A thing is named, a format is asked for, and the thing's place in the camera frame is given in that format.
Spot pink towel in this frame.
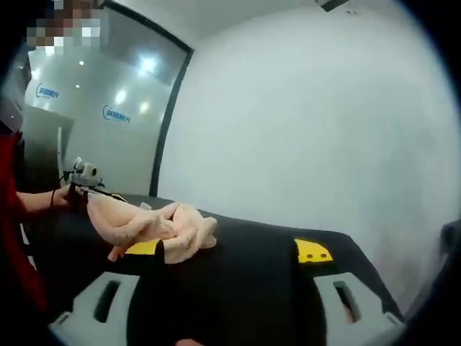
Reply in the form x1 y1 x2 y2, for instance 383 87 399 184
86 200 219 266

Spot person's left hand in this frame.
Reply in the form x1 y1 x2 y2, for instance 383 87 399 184
53 186 81 210

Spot white door handle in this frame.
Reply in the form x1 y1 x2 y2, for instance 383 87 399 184
55 125 68 171

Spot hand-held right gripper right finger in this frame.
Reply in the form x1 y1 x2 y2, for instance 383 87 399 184
289 237 408 346

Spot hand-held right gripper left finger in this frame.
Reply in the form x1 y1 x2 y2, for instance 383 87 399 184
48 240 173 346

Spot dark blurred object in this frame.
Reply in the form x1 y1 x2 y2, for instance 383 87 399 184
438 218 461 255

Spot dark ceiling fixture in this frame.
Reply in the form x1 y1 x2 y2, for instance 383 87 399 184
315 0 349 11

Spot black table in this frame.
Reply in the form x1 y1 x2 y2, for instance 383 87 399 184
21 192 406 346

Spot glass partition with black frame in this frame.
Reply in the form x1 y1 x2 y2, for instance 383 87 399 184
21 0 196 198

